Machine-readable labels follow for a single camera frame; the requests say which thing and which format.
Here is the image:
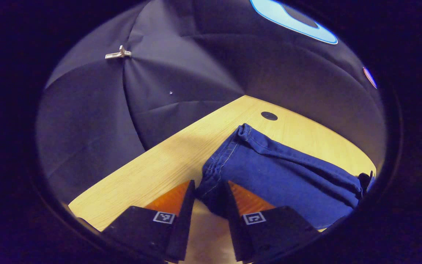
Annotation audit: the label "black backdrop cloth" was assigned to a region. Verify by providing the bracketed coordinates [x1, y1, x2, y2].
[36, 0, 386, 204]

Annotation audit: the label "white cloth clip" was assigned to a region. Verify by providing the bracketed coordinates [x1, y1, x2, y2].
[105, 45, 132, 59]

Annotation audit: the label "blue denim jeans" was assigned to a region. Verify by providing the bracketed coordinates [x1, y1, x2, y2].
[195, 124, 376, 230]

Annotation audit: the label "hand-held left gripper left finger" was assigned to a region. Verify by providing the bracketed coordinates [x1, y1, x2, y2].
[101, 179, 196, 263]

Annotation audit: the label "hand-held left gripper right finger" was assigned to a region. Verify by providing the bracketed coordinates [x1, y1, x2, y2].
[222, 180, 320, 262]

